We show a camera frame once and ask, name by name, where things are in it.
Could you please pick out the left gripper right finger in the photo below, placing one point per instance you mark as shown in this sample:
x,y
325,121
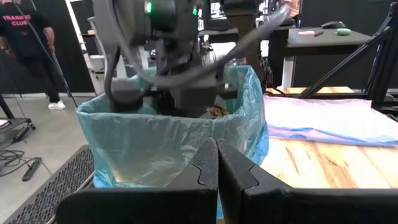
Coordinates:
x,y
295,205

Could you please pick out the black computer mouse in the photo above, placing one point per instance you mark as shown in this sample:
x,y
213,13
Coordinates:
x,y
333,25

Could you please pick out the person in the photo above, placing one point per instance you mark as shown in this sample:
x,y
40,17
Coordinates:
x,y
28,46

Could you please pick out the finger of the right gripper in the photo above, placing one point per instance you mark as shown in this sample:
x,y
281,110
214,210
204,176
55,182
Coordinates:
x,y
192,102
124,96

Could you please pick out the pink white marker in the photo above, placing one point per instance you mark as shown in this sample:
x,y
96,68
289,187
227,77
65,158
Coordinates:
x,y
306,33

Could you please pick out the black office desk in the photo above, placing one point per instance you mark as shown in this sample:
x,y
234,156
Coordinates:
x,y
326,42

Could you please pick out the green oval object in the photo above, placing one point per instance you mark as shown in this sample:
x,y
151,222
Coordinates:
x,y
343,31

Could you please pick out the thin black stand pole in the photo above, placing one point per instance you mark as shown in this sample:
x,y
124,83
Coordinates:
x,y
64,84

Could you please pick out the black power strip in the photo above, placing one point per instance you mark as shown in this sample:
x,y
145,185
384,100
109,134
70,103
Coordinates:
x,y
31,169

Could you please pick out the brown paper ball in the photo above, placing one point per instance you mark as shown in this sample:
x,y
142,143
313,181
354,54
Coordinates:
x,y
217,111

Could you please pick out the black rolling cart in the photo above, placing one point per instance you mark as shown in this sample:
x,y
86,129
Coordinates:
x,y
12,124

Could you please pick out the black perforated computer case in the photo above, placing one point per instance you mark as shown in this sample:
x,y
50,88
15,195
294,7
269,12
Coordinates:
x,y
56,186

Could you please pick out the blue plastic trash bag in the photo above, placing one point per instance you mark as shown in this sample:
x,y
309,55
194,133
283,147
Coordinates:
x,y
155,149

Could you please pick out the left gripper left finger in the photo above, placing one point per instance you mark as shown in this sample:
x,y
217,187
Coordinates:
x,y
140,205

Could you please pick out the pink plastic trash bag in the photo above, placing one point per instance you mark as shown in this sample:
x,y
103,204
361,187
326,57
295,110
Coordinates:
x,y
326,121

